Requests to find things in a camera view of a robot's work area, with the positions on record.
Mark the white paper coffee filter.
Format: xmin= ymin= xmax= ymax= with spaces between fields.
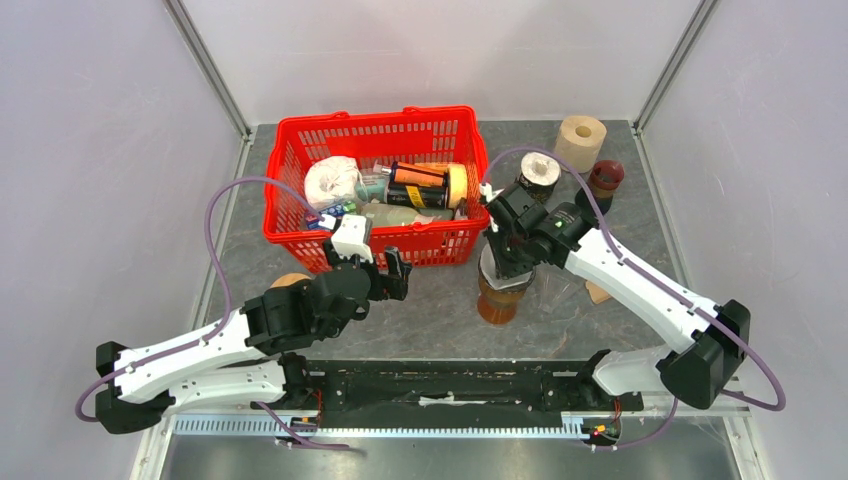
xmin=478 ymin=246 xmax=536 ymax=291

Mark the dark glass coffee dripper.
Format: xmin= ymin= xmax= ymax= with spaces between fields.
xmin=478 ymin=271 xmax=535 ymax=298

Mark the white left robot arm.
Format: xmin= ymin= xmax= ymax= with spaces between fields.
xmin=93 ymin=241 xmax=413 ymax=434

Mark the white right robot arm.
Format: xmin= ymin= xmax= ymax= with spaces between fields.
xmin=479 ymin=183 xmax=750 ymax=410

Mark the clear glass dripper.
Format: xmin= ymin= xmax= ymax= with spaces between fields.
xmin=535 ymin=270 xmax=581 ymax=314

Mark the amber glass coffee server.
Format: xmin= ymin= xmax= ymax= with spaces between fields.
xmin=477 ymin=290 xmax=525 ymax=325

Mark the brown paper coffee filter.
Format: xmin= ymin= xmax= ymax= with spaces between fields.
xmin=585 ymin=281 xmax=611 ymax=305

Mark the black wrapped tissue roll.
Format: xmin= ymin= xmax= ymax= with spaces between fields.
xmin=516 ymin=152 xmax=562 ymax=204

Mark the pale green lotion bottle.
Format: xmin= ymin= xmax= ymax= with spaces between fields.
xmin=360 ymin=202 xmax=454 ymax=228

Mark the blue green small box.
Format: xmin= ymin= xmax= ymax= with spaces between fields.
xmin=304 ymin=200 xmax=359 ymax=231

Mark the yellow sponge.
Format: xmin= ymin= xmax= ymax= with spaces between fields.
xmin=445 ymin=163 xmax=468 ymax=209

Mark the black yellow can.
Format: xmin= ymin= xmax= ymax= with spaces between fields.
xmin=385 ymin=182 xmax=448 ymax=209

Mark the teal sponge package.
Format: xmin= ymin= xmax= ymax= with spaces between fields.
xmin=354 ymin=170 xmax=389 ymax=203

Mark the dark bottle maroon cap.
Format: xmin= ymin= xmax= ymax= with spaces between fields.
xmin=574 ymin=160 xmax=625 ymax=218

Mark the white wrapped tissue roll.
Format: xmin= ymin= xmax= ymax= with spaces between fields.
xmin=303 ymin=156 xmax=360 ymax=210

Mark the beige toilet paper roll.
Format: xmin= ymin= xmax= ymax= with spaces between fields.
xmin=553 ymin=115 xmax=607 ymax=173

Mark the orange navy can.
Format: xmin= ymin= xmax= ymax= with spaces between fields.
xmin=375 ymin=162 xmax=450 ymax=187

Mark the red plastic shopping basket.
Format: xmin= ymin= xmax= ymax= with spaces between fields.
xmin=266 ymin=105 xmax=489 ymax=266

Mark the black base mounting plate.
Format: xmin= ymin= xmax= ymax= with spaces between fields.
xmin=268 ymin=357 xmax=644 ymax=430

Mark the light wooden dripper ring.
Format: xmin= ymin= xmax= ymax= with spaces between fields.
xmin=270 ymin=272 xmax=313 ymax=291

